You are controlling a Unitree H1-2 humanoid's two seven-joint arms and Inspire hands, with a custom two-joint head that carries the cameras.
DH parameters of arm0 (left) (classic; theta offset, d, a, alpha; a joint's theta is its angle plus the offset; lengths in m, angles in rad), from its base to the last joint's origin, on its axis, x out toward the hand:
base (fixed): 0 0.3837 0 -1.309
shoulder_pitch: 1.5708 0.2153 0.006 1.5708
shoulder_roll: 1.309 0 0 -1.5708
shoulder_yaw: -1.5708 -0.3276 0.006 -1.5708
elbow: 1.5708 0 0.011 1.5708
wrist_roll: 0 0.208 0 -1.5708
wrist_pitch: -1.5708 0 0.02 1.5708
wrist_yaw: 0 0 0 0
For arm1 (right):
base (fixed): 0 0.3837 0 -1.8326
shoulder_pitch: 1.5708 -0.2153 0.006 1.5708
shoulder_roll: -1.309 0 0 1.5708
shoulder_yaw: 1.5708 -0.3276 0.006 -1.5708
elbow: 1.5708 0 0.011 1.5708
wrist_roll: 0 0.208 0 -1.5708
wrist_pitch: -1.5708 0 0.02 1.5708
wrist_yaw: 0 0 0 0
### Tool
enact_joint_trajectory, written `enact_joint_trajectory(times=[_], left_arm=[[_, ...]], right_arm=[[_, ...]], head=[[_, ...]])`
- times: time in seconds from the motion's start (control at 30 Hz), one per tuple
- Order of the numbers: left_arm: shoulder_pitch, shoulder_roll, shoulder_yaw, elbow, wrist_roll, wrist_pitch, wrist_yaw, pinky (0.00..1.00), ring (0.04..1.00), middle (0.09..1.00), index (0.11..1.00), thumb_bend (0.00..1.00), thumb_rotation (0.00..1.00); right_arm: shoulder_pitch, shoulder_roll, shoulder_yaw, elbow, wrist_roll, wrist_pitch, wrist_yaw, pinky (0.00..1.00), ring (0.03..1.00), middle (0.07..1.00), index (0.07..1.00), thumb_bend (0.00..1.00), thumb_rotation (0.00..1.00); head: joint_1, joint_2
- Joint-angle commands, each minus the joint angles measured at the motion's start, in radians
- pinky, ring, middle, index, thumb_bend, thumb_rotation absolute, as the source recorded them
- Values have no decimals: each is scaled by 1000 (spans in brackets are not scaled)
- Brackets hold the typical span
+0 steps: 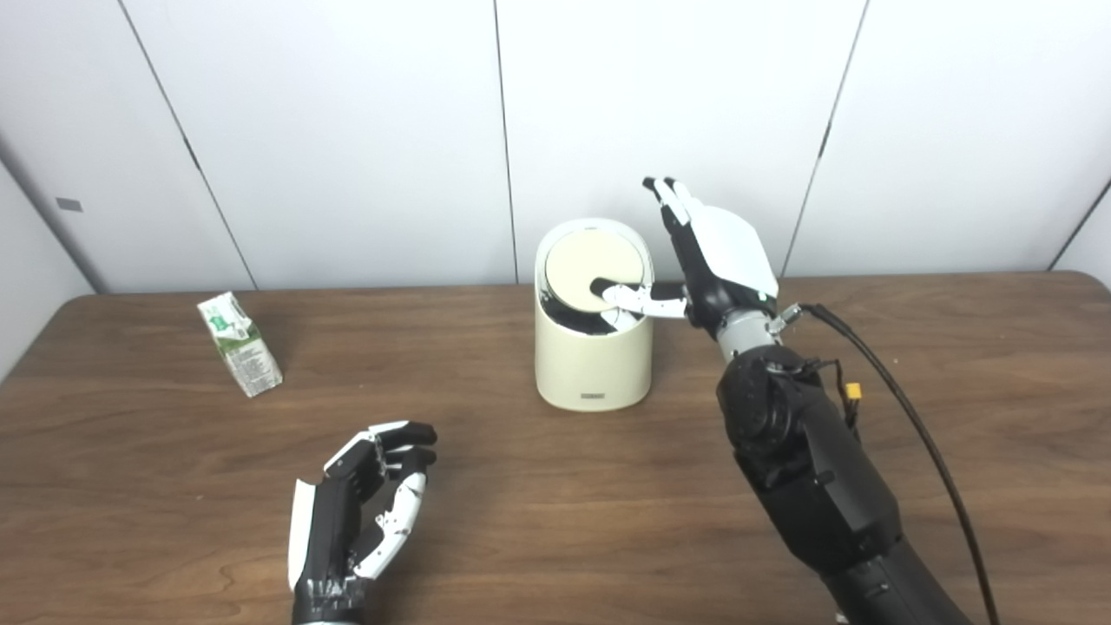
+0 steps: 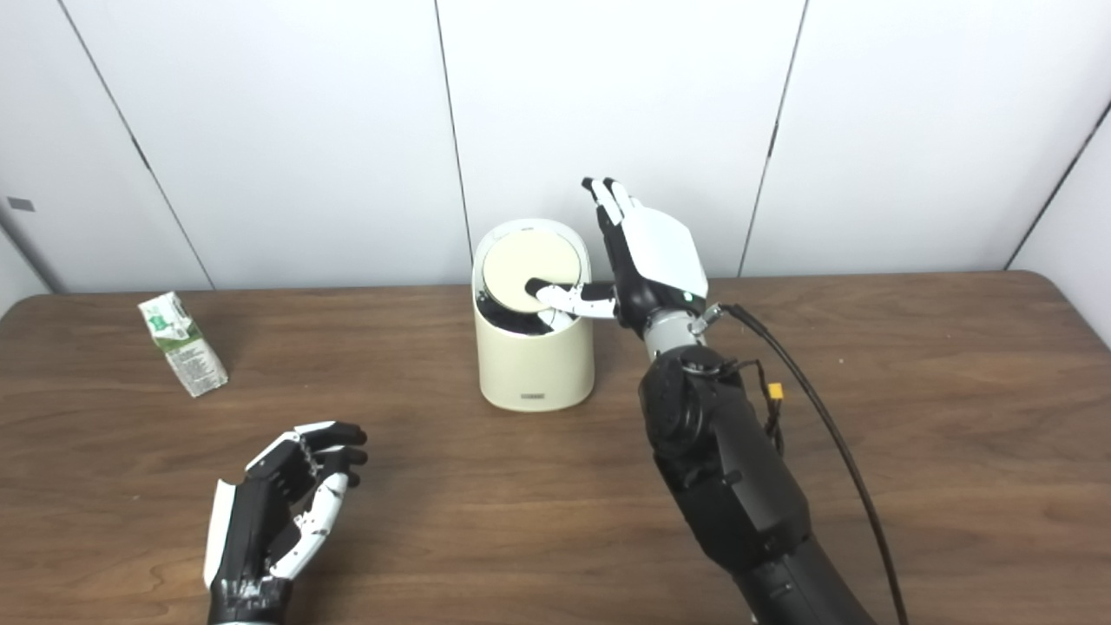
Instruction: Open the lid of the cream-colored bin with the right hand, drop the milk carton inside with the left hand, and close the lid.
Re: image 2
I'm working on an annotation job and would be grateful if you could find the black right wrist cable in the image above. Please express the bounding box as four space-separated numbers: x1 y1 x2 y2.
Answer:
701 303 910 625

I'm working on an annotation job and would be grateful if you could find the round cream bin lid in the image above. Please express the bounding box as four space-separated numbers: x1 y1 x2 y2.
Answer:
482 232 581 313

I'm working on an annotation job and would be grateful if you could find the green white milk carton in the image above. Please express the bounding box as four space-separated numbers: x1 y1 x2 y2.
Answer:
138 291 230 398

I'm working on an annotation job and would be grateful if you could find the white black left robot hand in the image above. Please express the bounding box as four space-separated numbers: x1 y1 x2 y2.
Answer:
203 421 369 624

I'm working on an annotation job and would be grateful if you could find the cream-colored desktop bin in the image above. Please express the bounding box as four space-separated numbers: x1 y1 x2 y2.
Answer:
471 219 596 413

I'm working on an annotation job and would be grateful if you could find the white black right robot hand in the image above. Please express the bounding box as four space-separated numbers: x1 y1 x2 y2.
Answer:
525 177 710 341

